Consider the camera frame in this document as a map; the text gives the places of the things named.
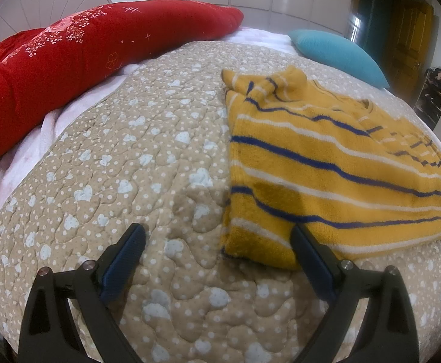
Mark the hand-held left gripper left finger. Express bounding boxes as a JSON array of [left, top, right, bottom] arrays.
[[18, 223, 146, 363]]

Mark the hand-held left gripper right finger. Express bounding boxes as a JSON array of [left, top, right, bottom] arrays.
[[290, 224, 420, 363]]

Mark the yellow striped knit sweater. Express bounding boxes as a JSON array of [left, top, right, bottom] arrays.
[[220, 65, 441, 271]]

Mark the beige heart print bed quilt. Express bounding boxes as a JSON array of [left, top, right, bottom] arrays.
[[0, 40, 441, 363]]

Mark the dark cluttered shoe rack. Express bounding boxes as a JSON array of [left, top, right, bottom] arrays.
[[415, 66, 441, 133]]

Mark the wooden door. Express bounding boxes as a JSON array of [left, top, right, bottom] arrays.
[[388, 0, 435, 96]]

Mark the red floral quilt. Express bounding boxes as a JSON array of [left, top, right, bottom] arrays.
[[0, 2, 244, 167]]

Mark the teal pillow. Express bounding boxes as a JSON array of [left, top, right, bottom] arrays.
[[289, 29, 390, 89]]

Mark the dark green door panel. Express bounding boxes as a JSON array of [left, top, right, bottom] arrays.
[[356, 0, 395, 54]]

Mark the white fan pattern headboard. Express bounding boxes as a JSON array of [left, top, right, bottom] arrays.
[[0, 0, 113, 46]]

